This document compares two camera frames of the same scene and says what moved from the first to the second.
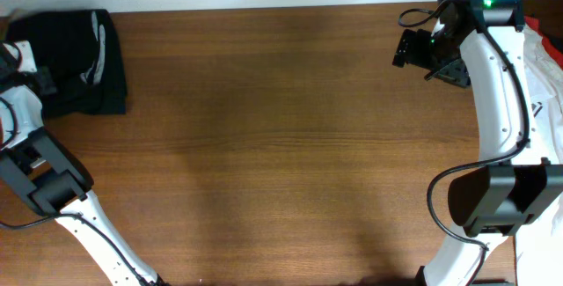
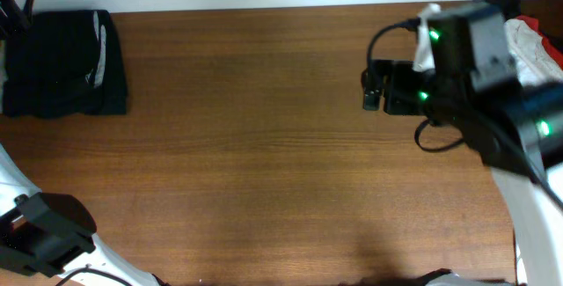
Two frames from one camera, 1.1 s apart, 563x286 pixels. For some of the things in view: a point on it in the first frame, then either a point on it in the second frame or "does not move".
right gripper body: (435, 55) → (405, 92)
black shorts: (81, 48) does not move
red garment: (533, 23) does not move
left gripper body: (43, 77) → (16, 23)
